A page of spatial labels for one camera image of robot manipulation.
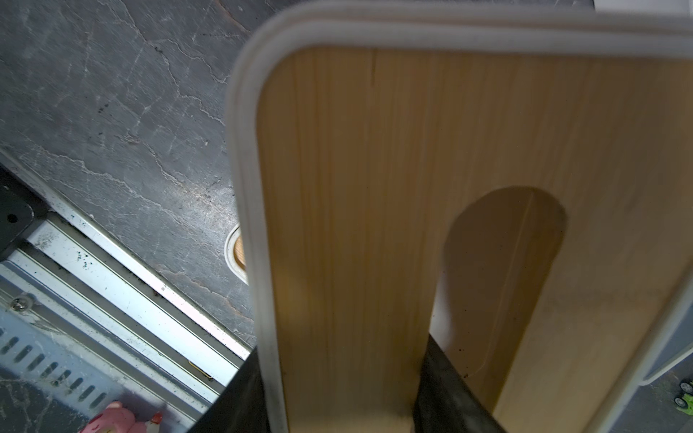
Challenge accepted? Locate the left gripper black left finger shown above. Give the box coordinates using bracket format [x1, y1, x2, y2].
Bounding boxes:
[189, 349, 271, 433]

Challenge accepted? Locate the white tissue box bamboo lid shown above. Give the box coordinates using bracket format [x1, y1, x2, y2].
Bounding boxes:
[224, 225, 248, 284]

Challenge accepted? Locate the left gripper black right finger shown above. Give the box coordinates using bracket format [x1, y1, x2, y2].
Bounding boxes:
[413, 337, 505, 433]

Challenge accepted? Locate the white tissue box wooden lid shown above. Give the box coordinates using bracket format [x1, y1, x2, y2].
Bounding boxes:
[226, 1, 692, 432]

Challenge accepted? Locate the small green orange toy car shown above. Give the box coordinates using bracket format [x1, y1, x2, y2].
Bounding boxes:
[674, 379, 693, 416]

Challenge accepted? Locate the pink bear figurine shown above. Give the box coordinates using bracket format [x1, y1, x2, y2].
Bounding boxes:
[79, 402, 164, 433]

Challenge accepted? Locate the white tissue box grey top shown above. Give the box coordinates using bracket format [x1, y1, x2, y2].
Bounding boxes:
[639, 314, 692, 386]

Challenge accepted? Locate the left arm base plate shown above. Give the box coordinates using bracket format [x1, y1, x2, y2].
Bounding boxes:
[0, 166, 50, 261]

